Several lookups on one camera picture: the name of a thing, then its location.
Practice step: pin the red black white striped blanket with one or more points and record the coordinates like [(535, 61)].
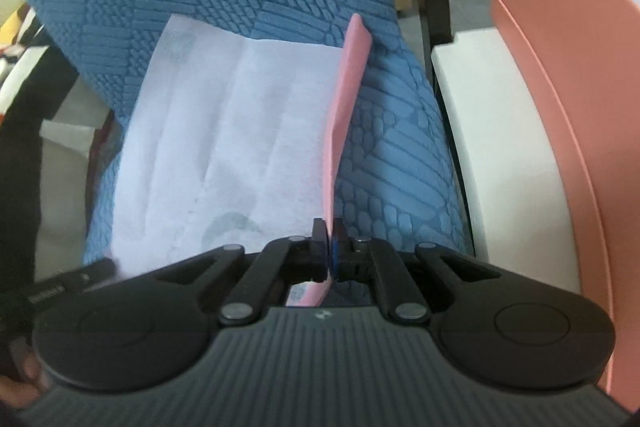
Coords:
[(20, 62)]

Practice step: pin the pink paper shopping bag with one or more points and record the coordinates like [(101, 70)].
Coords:
[(225, 132)]

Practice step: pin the pink box with white inside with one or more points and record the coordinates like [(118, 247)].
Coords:
[(575, 57)]

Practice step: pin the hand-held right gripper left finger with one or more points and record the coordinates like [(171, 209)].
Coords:
[(320, 252)]

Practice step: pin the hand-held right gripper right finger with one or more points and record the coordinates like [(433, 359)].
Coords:
[(338, 257)]

